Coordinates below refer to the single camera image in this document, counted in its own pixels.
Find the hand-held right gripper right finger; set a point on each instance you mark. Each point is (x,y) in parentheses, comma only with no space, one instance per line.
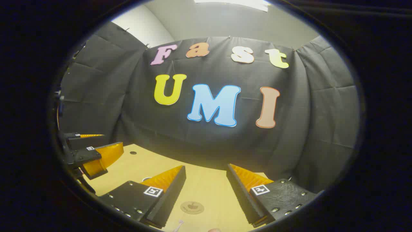
(243,199)

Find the ceiling light panel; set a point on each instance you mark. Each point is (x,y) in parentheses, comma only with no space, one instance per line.
(238,3)

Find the wooden desktop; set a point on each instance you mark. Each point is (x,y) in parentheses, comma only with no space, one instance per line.
(206,187)

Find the round wooden coaster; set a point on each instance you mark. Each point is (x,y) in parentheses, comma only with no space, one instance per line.
(192,207)

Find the black backdrop cloth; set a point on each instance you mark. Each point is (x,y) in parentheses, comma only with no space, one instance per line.
(289,129)

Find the white toothbrush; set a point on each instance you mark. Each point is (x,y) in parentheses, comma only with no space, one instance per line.
(180,222)

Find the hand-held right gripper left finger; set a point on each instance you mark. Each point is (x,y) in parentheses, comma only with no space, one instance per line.
(170,199)

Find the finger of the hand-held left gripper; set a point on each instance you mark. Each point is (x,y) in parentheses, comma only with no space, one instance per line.
(83,141)
(103,154)

